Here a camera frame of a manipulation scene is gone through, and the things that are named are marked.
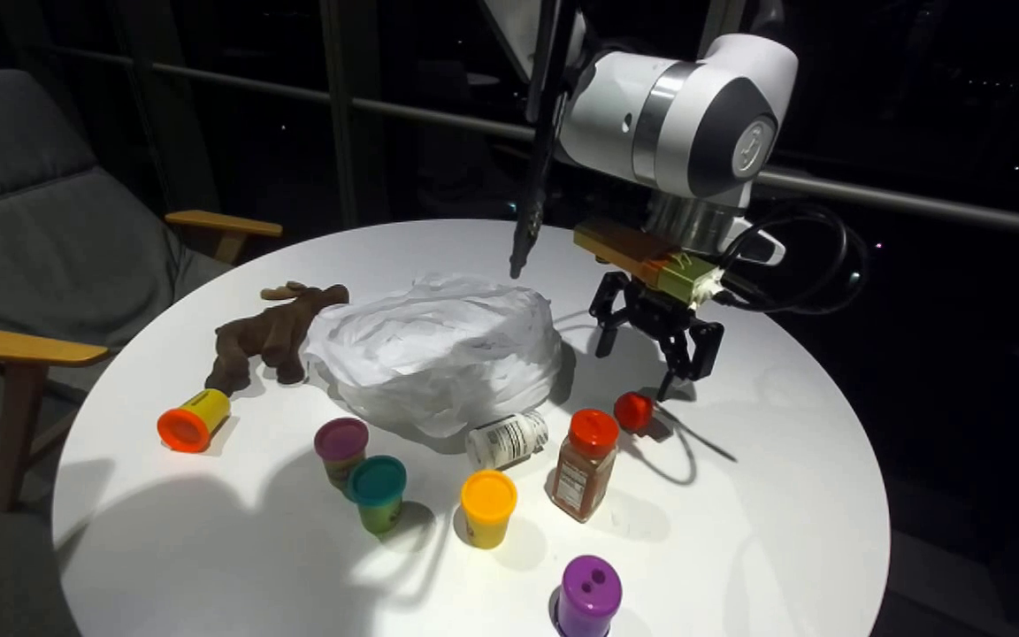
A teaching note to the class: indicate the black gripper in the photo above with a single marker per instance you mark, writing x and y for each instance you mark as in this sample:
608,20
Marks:
661,313

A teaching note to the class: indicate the small red round toy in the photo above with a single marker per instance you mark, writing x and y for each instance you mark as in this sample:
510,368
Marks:
633,414

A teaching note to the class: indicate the spice bottle with orange cap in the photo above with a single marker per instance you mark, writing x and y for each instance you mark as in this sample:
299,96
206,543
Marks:
585,474

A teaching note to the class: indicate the clear small jar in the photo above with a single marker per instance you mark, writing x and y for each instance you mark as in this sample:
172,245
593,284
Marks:
510,442

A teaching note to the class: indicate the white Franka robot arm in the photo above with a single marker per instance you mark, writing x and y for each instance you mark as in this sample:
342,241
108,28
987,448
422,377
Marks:
672,112

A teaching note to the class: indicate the white plastic bag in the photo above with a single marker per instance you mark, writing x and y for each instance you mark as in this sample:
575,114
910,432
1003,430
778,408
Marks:
440,356

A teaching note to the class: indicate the purple container with holed lid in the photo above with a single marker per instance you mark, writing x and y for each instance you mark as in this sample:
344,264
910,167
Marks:
587,590

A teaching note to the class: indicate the grey window railing bar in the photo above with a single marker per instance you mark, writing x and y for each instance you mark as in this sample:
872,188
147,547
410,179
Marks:
886,201

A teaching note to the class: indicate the tub with teal lid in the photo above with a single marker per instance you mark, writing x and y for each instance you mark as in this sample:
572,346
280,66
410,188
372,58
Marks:
378,483

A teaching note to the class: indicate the tub with magenta lid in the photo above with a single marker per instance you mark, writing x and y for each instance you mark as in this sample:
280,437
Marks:
342,444

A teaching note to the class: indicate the brown moose plush toy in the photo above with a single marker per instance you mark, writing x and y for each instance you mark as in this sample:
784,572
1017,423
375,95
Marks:
267,333

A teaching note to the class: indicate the yellow tub with orange lid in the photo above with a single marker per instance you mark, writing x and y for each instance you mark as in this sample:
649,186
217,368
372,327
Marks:
193,425

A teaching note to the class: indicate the grey armchair with wooden armrests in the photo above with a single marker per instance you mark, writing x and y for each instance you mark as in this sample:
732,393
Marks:
51,251

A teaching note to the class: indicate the brown green wrist camera box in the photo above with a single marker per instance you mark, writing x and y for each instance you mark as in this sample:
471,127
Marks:
652,264

